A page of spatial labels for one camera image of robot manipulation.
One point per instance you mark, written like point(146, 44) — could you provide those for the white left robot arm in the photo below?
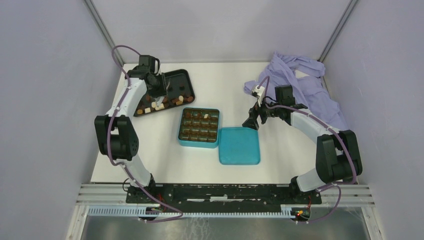
point(117, 139)

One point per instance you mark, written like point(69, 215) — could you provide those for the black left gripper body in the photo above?
point(154, 91)

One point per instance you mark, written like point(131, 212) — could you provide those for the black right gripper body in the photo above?
point(265, 112)

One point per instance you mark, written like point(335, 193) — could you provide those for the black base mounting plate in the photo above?
point(278, 194)

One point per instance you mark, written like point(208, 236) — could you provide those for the teal box lid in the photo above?
point(238, 146)

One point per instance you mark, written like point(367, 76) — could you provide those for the lavender crumpled cloth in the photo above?
point(304, 74)

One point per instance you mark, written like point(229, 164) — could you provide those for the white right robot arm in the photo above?
point(337, 157)

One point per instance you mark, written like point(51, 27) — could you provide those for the black chocolate tray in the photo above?
point(178, 90)

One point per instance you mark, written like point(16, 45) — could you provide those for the steel tongs white handle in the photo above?
point(160, 100)

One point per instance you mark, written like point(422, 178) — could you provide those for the teal chocolate box with dividers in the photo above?
point(197, 131)

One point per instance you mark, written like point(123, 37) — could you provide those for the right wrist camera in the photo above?
point(259, 93)

